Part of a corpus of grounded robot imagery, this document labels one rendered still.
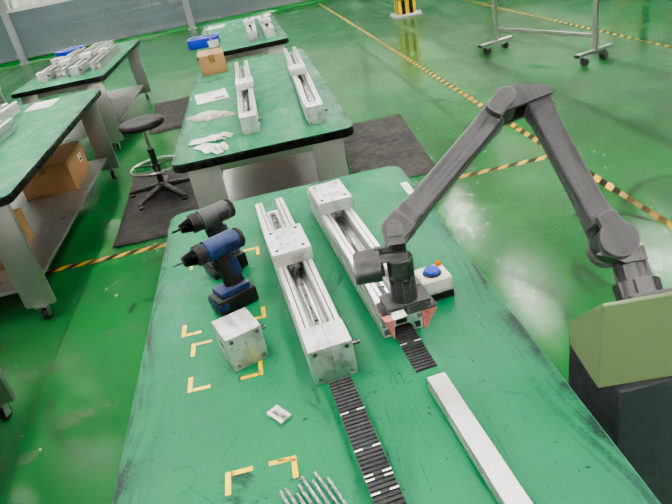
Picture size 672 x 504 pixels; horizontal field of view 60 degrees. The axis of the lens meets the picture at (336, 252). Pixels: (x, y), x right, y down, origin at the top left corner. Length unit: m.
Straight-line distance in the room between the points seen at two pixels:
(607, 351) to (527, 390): 0.17
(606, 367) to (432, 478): 0.40
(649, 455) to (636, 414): 0.14
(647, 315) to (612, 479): 0.30
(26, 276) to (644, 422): 3.03
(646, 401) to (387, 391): 0.51
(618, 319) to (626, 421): 0.25
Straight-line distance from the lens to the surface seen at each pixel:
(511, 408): 1.22
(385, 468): 1.10
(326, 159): 3.05
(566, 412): 1.22
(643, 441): 1.42
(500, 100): 1.35
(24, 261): 3.52
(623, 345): 1.23
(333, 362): 1.29
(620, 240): 1.28
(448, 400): 1.20
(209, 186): 3.07
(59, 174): 4.95
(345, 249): 1.63
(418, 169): 4.31
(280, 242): 1.65
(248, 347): 1.40
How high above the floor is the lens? 1.65
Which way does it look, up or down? 29 degrees down
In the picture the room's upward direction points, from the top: 11 degrees counter-clockwise
